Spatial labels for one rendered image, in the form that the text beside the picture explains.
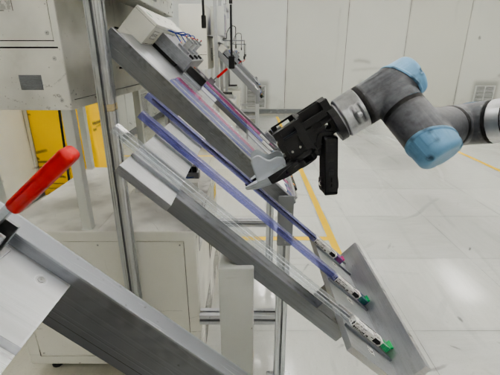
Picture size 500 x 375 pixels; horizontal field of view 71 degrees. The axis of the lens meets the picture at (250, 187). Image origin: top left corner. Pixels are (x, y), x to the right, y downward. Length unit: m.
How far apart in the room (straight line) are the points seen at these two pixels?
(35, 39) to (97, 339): 0.93
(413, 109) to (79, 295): 0.53
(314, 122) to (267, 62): 7.03
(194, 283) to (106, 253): 0.31
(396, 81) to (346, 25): 7.26
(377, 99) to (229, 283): 0.40
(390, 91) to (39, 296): 0.56
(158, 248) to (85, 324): 0.87
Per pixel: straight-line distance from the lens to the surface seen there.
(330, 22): 7.84
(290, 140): 0.63
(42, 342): 1.60
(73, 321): 0.35
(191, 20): 4.63
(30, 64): 1.17
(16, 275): 0.32
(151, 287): 1.30
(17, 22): 1.18
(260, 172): 0.65
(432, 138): 0.62
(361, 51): 7.98
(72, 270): 0.32
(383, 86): 0.66
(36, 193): 0.27
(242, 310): 0.65
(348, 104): 0.64
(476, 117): 0.72
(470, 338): 1.92
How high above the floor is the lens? 1.14
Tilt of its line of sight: 20 degrees down
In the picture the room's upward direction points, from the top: straight up
